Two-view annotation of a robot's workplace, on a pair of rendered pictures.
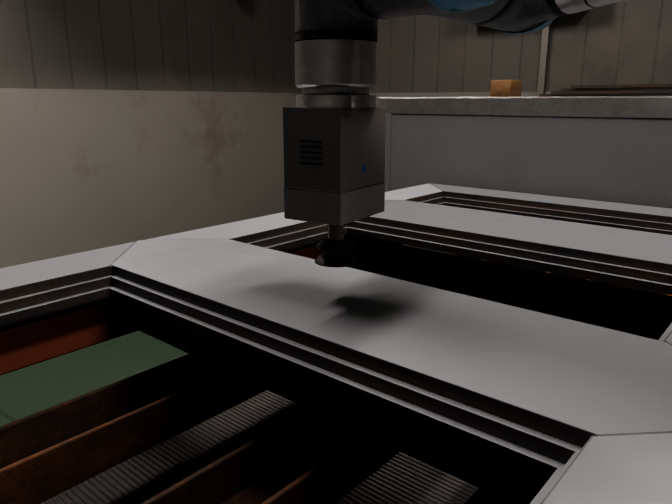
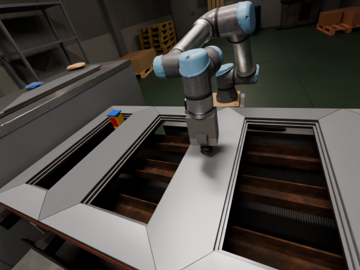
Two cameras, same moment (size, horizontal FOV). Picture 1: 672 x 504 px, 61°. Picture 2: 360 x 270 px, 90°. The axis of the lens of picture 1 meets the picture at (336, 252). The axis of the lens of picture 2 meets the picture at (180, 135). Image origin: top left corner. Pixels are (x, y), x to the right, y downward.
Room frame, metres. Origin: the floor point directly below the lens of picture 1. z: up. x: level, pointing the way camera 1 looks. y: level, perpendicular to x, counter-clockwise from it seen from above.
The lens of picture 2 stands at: (0.71, 0.44, 1.30)
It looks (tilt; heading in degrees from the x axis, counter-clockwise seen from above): 35 degrees down; 260
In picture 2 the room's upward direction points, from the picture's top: 14 degrees counter-clockwise
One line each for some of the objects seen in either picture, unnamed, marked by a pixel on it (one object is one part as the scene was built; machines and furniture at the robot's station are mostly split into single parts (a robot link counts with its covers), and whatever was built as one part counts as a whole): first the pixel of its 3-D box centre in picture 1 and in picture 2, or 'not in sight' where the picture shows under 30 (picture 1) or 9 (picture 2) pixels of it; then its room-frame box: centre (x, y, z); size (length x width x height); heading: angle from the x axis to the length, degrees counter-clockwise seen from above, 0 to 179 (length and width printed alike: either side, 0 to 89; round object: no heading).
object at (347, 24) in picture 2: not in sight; (342, 20); (-4.81, -3.55, 0.20); 1.12 x 0.79 x 0.40; 55
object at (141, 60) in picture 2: not in sight; (136, 64); (0.48, -5.13, 0.24); 1.32 x 0.95 x 0.47; 55
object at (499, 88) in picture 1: (506, 89); not in sight; (1.79, -0.51, 1.07); 0.12 x 0.06 x 0.05; 148
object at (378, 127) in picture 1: (327, 154); (201, 126); (0.57, 0.01, 0.99); 0.10 x 0.09 x 0.16; 57
